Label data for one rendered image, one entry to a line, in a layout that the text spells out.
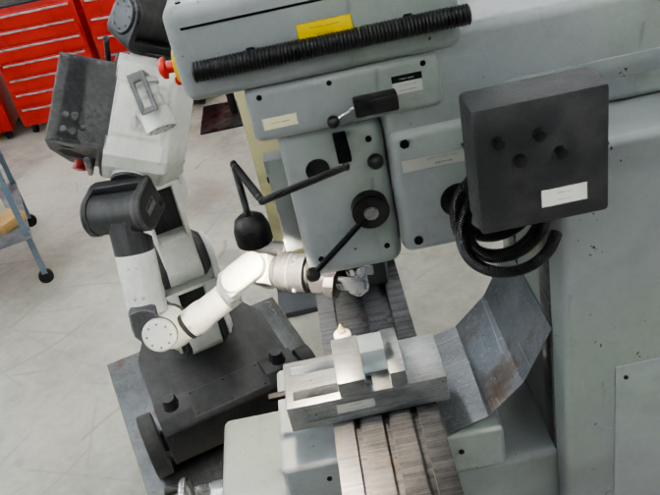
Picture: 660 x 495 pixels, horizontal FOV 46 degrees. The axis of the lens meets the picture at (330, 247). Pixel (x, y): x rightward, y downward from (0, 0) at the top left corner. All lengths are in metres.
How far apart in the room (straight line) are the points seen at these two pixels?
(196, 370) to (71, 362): 1.37
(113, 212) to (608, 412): 1.13
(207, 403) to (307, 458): 0.72
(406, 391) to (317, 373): 0.20
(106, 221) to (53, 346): 2.33
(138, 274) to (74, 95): 0.41
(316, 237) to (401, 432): 0.47
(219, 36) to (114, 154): 0.56
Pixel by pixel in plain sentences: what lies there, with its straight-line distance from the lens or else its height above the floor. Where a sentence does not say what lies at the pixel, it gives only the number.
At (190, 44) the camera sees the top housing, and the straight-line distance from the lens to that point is 1.31.
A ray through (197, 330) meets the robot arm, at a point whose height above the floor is 1.15.
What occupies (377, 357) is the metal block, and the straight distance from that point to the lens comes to 1.70.
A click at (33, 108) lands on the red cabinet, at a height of 0.22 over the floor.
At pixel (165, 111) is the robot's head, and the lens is 1.69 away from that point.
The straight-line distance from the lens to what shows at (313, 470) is 1.81.
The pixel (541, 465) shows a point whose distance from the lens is 1.94.
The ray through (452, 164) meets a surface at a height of 1.51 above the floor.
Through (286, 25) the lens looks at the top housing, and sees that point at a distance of 1.30.
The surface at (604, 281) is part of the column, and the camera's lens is 1.54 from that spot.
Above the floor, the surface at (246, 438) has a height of 0.76.
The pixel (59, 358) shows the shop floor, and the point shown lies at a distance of 3.97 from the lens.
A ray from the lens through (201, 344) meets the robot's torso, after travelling 2.56.
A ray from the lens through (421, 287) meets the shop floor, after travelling 3.69.
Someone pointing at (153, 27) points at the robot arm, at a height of 1.73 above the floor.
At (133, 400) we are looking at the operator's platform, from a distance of 2.89.
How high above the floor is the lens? 2.19
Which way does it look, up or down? 32 degrees down
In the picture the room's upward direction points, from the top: 13 degrees counter-clockwise
